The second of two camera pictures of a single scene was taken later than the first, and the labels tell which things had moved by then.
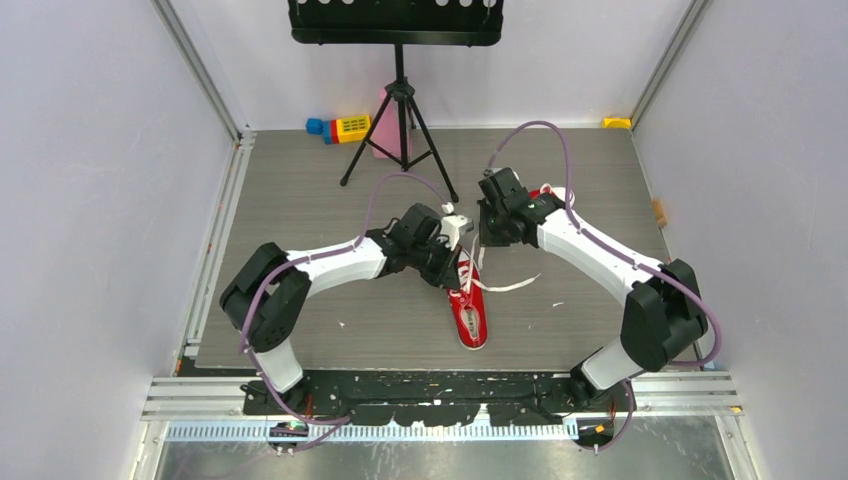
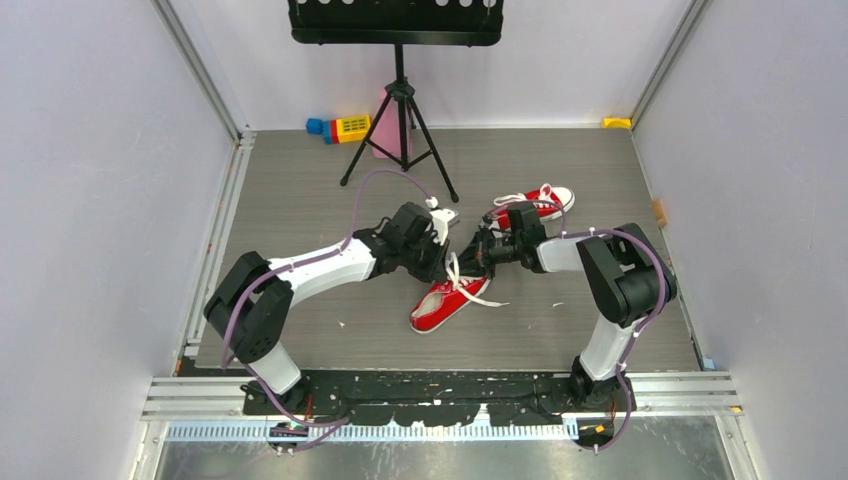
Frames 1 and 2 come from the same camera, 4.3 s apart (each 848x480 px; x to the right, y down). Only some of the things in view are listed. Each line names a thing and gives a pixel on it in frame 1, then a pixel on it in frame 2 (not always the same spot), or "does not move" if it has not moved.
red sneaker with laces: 468,301 → 447,297
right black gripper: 487,237 → 475,260
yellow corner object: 616,123 does not move
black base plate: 443,397 does not move
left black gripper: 447,274 does not move
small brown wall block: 657,207 does not move
